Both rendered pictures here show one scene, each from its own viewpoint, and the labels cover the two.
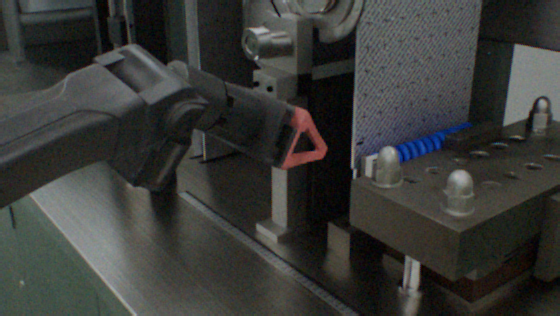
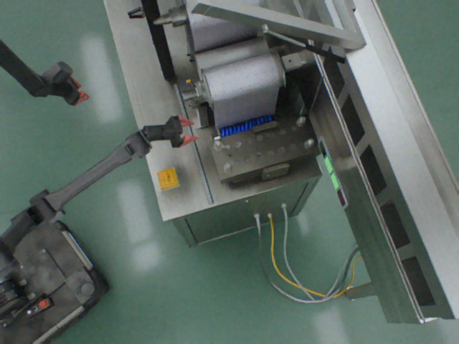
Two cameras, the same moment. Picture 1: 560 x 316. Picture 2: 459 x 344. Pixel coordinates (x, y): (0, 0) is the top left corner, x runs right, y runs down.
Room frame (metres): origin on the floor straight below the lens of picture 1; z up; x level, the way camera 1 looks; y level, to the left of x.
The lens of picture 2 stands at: (0.09, -0.41, 2.79)
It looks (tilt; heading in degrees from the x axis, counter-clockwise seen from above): 74 degrees down; 23
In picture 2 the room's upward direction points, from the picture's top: 2 degrees counter-clockwise
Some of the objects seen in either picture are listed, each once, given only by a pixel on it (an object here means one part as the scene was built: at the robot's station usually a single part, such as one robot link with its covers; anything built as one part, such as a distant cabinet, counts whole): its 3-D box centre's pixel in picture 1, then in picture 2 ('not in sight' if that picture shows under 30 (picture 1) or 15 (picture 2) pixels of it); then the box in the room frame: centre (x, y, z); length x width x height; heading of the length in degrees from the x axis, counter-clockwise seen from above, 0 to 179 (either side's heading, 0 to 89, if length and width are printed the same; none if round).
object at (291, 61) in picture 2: not in sight; (291, 61); (0.95, -0.28, 1.28); 0.06 x 0.05 x 0.02; 128
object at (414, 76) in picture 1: (418, 84); (245, 112); (0.79, -0.18, 1.11); 0.23 x 0.01 x 0.18; 128
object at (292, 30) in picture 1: (281, 132); (198, 107); (0.77, 0.01, 1.05); 0.06 x 0.05 x 0.31; 128
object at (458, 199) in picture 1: (458, 189); (228, 166); (0.59, -0.19, 1.05); 0.04 x 0.04 x 0.04
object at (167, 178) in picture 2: not in sight; (167, 178); (0.50, 0.04, 0.91); 0.07 x 0.07 x 0.02; 38
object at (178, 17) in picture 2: not in sight; (179, 16); (0.95, 0.13, 1.33); 0.06 x 0.06 x 0.06; 38
